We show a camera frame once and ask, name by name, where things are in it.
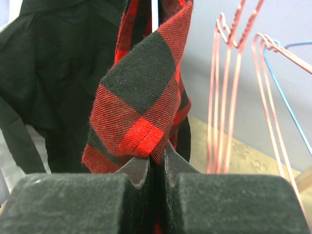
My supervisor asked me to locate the blue hanger on rack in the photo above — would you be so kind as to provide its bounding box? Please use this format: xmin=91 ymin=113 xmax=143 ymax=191
xmin=262 ymin=40 xmax=312 ymax=154

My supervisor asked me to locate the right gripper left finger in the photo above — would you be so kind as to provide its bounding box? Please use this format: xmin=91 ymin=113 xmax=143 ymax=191
xmin=0 ymin=158 xmax=153 ymax=234

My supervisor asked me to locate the red black plaid shirt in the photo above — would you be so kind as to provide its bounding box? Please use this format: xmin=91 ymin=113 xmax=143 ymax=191
xmin=81 ymin=0 xmax=195 ymax=234

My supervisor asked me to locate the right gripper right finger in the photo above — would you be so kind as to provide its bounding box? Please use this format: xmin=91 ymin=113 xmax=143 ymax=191
xmin=159 ymin=144 xmax=310 ymax=234

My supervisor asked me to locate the pink hanger left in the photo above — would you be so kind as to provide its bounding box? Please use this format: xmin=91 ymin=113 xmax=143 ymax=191
xmin=206 ymin=0 xmax=264 ymax=174

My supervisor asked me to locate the pink hanger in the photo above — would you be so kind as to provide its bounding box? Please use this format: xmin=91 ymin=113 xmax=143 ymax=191
xmin=206 ymin=0 xmax=264 ymax=174
xmin=252 ymin=33 xmax=312 ymax=221

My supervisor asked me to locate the wooden clothes rack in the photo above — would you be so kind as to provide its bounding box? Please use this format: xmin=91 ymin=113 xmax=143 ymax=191
xmin=295 ymin=166 xmax=312 ymax=193

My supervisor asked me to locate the pink hanger right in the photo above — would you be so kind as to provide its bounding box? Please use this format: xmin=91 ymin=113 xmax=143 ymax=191
xmin=252 ymin=33 xmax=312 ymax=221

